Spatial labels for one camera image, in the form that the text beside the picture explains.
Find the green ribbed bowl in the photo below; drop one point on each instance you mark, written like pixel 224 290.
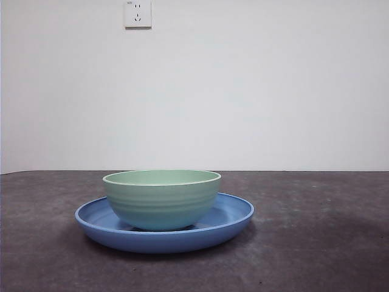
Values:
pixel 161 203

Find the blue plate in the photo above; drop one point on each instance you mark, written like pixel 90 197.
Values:
pixel 164 241

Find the white wall socket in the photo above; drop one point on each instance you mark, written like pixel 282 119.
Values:
pixel 138 22

